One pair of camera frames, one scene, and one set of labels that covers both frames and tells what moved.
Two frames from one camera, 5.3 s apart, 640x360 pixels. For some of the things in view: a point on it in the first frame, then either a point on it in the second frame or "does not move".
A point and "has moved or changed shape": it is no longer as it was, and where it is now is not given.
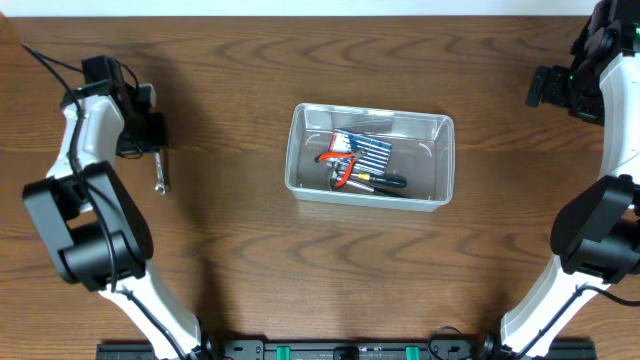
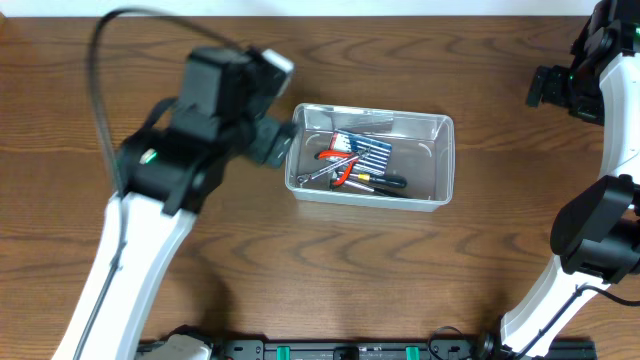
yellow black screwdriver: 387,180 does not move
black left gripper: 145,133 → 273,142
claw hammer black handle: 389,180 → 390,192
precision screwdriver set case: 370,155 does not move
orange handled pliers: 351,156 does not move
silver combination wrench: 160,185 has moved or changed shape
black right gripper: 551,93 does not move
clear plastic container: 422,150 does not move
